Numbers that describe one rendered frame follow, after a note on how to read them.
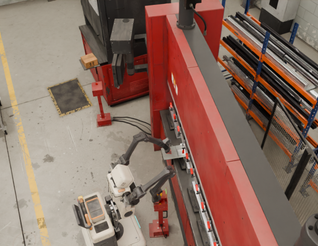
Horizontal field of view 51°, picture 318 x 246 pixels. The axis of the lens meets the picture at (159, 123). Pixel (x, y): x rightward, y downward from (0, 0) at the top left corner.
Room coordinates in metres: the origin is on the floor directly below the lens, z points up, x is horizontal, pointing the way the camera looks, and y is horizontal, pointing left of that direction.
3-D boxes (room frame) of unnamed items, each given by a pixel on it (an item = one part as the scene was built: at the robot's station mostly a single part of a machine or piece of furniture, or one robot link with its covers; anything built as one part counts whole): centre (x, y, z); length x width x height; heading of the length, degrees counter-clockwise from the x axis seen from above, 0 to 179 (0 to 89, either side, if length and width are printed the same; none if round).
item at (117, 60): (3.64, 0.51, 1.42); 0.45 x 0.12 x 0.36; 177
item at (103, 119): (3.98, 0.94, 0.41); 0.25 x 0.20 x 0.83; 100
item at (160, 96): (3.51, -0.31, 1.15); 0.85 x 0.25 x 2.30; 100
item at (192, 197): (1.92, -0.35, 0.89); 0.30 x 0.05 x 0.03; 10
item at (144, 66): (3.76, 0.18, 1.18); 0.40 x 0.24 x 0.07; 10
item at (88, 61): (4.32, 1.06, 1.04); 0.30 x 0.26 x 0.12; 23
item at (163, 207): (2.02, 0.01, 0.75); 0.20 x 0.16 x 0.18; 4
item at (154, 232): (2.02, 0.04, 0.06); 0.25 x 0.20 x 0.12; 94
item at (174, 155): (2.50, -0.16, 1.00); 0.26 x 0.18 x 0.01; 100
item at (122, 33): (3.68, 0.42, 1.53); 0.51 x 0.25 x 0.85; 177
